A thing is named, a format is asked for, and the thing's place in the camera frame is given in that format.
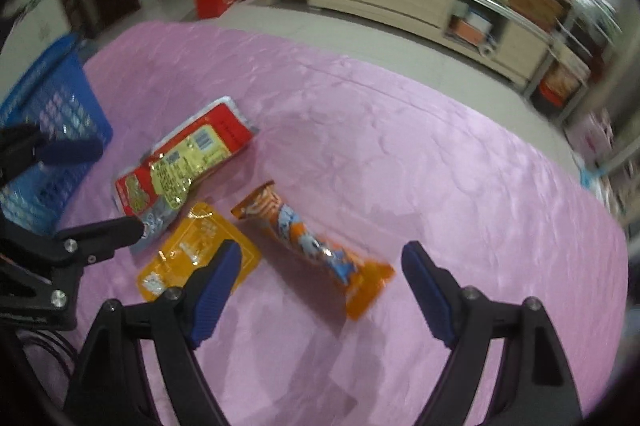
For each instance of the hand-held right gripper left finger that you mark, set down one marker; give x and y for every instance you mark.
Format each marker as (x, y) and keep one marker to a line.
(215, 296)

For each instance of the orange snack bar packet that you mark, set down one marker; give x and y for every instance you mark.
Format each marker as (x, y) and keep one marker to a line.
(300, 231)

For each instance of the yellow snack packet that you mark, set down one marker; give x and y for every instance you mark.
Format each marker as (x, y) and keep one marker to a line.
(195, 241)

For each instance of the white shelf rack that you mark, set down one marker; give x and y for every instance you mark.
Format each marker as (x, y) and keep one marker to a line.
(580, 40)

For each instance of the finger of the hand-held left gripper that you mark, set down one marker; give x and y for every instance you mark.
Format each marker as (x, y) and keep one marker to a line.
(105, 233)
(70, 150)

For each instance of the pink tablecloth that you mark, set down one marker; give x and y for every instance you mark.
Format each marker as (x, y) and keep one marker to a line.
(400, 155)

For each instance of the red snack packet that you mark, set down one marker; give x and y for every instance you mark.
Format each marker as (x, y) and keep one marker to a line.
(200, 140)

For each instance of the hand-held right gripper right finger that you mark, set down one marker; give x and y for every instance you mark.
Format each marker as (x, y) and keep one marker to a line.
(427, 296)

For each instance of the blue plastic basket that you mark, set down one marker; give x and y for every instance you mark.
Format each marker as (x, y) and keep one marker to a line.
(55, 105)

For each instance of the brown cardboard box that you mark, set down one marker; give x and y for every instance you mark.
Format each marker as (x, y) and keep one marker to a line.
(535, 0)

